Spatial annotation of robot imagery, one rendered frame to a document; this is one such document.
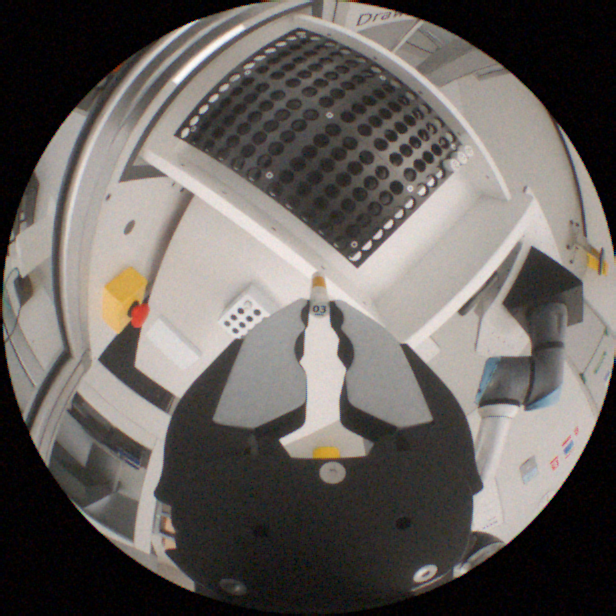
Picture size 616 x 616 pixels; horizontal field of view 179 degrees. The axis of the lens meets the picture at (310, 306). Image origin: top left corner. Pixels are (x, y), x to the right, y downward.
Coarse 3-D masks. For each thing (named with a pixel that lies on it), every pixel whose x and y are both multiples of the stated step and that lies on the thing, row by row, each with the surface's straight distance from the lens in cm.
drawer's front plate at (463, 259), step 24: (480, 216) 30; (504, 216) 28; (528, 216) 29; (456, 240) 28; (480, 240) 26; (504, 240) 25; (432, 264) 28; (456, 264) 25; (480, 264) 24; (408, 288) 27; (432, 288) 25; (456, 288) 23; (384, 312) 27; (408, 312) 25; (432, 312) 23; (408, 336) 23
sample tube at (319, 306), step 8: (320, 272) 16; (312, 280) 15; (320, 280) 15; (312, 288) 14; (320, 288) 14; (312, 296) 13; (320, 296) 13; (312, 304) 12; (320, 304) 12; (328, 304) 12; (312, 312) 13; (320, 312) 13; (328, 312) 13
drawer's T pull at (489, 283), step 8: (496, 272) 28; (488, 280) 28; (496, 280) 29; (480, 288) 27; (488, 288) 28; (472, 296) 27; (480, 296) 27; (464, 304) 27; (472, 304) 27; (464, 312) 27
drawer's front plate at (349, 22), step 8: (336, 8) 34; (344, 8) 33; (352, 8) 33; (360, 8) 35; (368, 8) 36; (376, 8) 38; (384, 8) 40; (336, 16) 35; (344, 16) 34; (352, 16) 35; (368, 16) 39; (384, 16) 43; (392, 16) 45; (408, 16) 51; (336, 24) 36; (344, 24) 36; (352, 24) 37; (368, 24) 41; (376, 24) 44
